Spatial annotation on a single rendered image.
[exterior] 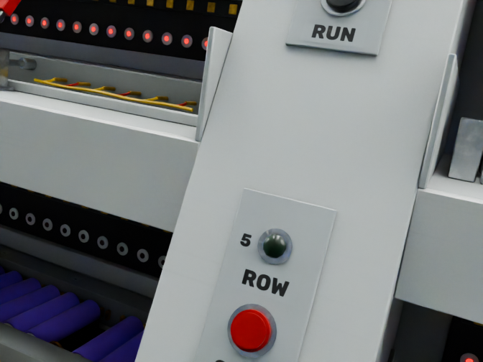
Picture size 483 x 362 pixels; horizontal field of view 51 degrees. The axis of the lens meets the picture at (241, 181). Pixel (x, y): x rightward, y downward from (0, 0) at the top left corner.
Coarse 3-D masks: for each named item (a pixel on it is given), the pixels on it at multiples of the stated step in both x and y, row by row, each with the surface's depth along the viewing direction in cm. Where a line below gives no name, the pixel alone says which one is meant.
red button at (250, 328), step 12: (240, 312) 20; (252, 312) 20; (240, 324) 19; (252, 324) 19; (264, 324) 19; (240, 336) 19; (252, 336) 19; (264, 336) 19; (240, 348) 19; (252, 348) 19
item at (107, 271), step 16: (0, 224) 47; (0, 240) 47; (16, 240) 46; (32, 240) 45; (48, 256) 44; (64, 256) 44; (80, 256) 43; (80, 272) 43; (96, 272) 42; (112, 272) 42; (128, 272) 41; (128, 288) 41; (144, 288) 41
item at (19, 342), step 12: (0, 324) 34; (0, 336) 32; (12, 336) 32; (24, 336) 33; (0, 348) 32; (12, 348) 31; (24, 348) 31; (36, 348) 31; (48, 348) 32; (60, 348) 32; (0, 360) 32; (12, 360) 31; (24, 360) 31; (36, 360) 30; (48, 360) 30; (60, 360) 31; (72, 360) 31; (84, 360) 31
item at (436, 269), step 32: (448, 64) 18; (448, 96) 20; (448, 128) 33; (480, 128) 22; (448, 160) 31; (480, 160) 26; (416, 192) 19; (448, 192) 19; (480, 192) 20; (416, 224) 19; (448, 224) 19; (480, 224) 18; (416, 256) 19; (448, 256) 19; (480, 256) 18; (416, 288) 19; (448, 288) 19; (480, 288) 18; (480, 320) 19
